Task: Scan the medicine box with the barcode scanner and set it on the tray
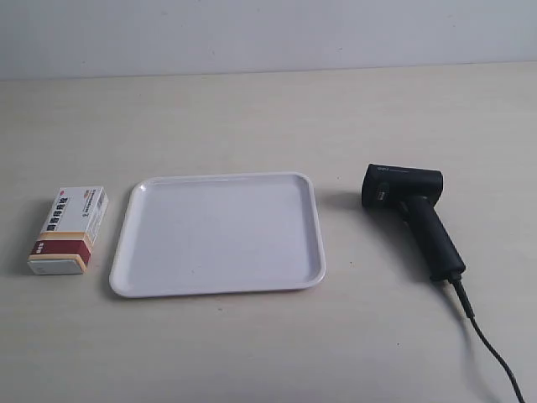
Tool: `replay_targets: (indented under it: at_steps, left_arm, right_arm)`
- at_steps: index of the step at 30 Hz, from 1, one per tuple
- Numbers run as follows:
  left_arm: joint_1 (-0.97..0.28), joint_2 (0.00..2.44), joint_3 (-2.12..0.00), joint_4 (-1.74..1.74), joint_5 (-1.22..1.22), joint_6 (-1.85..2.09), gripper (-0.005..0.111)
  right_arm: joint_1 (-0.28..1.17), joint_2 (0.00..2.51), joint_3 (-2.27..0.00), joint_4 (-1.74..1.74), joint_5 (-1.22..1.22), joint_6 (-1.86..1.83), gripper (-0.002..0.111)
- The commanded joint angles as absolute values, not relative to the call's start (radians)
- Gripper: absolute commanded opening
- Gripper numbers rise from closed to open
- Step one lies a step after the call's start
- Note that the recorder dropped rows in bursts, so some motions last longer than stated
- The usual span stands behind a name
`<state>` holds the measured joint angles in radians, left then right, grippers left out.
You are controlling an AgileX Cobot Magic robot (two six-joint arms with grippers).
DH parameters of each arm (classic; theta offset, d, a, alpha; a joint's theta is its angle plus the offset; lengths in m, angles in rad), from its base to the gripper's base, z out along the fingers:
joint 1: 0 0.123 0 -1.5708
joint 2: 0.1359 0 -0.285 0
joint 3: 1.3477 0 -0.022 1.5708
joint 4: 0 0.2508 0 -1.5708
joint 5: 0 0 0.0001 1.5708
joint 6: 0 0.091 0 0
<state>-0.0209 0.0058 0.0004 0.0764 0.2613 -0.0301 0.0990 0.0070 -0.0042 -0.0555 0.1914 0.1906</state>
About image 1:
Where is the black handheld barcode scanner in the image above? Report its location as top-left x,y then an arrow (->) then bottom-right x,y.
361,164 -> 466,283

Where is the white red medicine box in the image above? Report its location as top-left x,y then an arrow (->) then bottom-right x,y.
27,186 -> 108,275

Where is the white plastic tray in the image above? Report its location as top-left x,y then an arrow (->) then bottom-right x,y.
109,172 -> 326,298

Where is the black scanner cable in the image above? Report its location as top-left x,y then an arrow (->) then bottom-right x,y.
447,275 -> 526,403

